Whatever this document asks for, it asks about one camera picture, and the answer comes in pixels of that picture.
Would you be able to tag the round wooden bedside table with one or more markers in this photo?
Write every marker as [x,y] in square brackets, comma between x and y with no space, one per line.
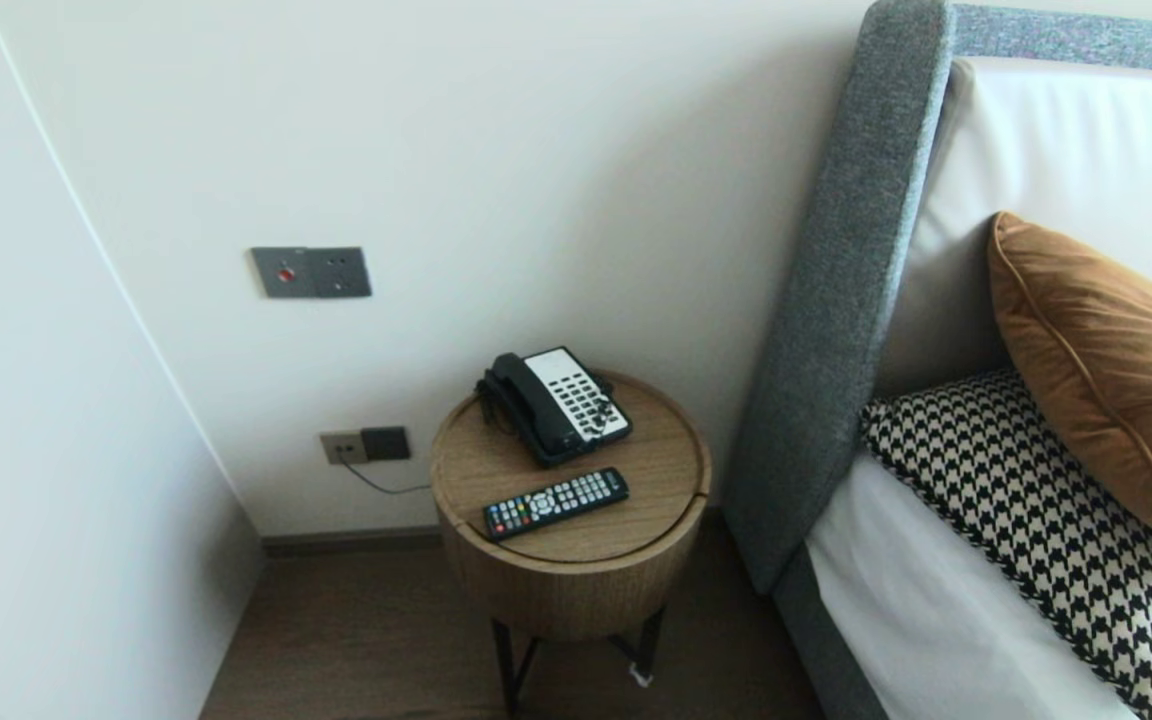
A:
[576,595]

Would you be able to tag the white bed sheet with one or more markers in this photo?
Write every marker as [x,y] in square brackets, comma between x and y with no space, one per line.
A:
[916,620]

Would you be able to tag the white padded headboard cushion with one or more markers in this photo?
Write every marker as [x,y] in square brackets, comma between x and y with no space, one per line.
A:
[1086,150]

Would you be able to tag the black telephone handset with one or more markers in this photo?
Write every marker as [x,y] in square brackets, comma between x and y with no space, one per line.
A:
[536,407]

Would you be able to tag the round wooden side table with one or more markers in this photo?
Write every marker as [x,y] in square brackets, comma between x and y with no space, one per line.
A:
[656,470]

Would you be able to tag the grey upholstered headboard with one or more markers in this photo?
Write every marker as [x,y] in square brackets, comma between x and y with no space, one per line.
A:
[856,200]

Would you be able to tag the black remote control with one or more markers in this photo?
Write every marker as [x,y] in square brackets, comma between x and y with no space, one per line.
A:
[556,503]

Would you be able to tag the brown wooden baseboard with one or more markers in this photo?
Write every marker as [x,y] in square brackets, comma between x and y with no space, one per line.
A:
[356,540]

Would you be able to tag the black white houndstooth cushion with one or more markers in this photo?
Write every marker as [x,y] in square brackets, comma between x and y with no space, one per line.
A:
[1036,530]

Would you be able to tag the black and white desk telephone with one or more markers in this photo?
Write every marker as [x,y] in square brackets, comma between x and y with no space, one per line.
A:
[586,402]

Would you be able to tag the beige wall socket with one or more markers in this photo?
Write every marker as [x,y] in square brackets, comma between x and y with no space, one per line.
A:
[341,448]

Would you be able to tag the dark grey wall switch panel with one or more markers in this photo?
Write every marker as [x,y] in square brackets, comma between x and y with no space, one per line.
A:
[312,272]

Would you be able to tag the orange velvet cushion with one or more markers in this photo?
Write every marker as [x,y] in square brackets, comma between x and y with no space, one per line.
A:
[1106,370]

